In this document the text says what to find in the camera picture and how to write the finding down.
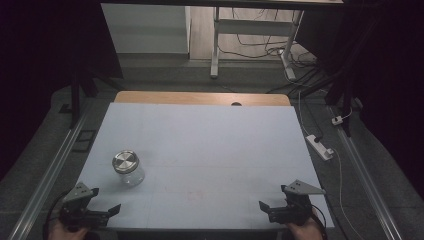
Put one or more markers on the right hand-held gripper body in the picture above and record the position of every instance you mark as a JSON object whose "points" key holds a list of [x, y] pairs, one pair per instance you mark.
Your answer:
{"points": [[293, 213]]}

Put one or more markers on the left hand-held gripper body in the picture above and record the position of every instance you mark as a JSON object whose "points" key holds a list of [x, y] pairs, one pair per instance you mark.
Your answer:
{"points": [[75, 213]]}

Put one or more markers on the clear glass jar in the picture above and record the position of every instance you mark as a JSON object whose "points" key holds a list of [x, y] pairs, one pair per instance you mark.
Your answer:
{"points": [[132, 176]]}

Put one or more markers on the round silver metal lid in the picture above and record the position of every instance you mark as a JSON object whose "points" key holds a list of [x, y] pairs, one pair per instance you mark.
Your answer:
{"points": [[125, 161]]}

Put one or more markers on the person's left hand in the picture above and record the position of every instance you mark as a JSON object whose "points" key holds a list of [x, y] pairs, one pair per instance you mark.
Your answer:
{"points": [[63, 232]]}

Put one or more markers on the person's right hand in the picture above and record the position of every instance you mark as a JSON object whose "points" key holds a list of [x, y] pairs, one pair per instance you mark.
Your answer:
{"points": [[306, 232]]}

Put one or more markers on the white power strip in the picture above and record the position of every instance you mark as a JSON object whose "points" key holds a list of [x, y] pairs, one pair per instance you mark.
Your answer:
{"points": [[319, 146]]}

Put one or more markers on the pale blue table mat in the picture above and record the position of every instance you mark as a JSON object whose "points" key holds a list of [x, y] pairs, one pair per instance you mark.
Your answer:
{"points": [[206, 150]]}

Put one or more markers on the small white adapter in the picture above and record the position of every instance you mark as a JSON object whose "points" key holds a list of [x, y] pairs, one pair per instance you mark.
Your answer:
{"points": [[337, 120]]}

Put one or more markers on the black metal stand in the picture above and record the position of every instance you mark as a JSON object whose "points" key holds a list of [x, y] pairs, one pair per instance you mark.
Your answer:
{"points": [[76, 96], [343, 90]]}

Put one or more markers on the wooden table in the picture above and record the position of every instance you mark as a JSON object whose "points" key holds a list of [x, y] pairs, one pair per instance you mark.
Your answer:
{"points": [[186, 98]]}

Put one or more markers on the grey cabinet panel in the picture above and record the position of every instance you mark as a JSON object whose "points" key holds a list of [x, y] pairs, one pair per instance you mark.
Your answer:
{"points": [[146, 30]]}

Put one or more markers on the aluminium floor rail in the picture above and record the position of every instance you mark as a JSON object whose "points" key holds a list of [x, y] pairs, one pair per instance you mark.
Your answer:
{"points": [[365, 176], [50, 176]]}

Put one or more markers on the black rectangular floor frame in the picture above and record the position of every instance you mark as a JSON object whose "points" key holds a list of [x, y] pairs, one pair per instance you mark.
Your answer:
{"points": [[84, 140]]}

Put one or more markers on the white desk frame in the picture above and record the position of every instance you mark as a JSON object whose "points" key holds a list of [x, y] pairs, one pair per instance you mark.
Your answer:
{"points": [[253, 26]]}

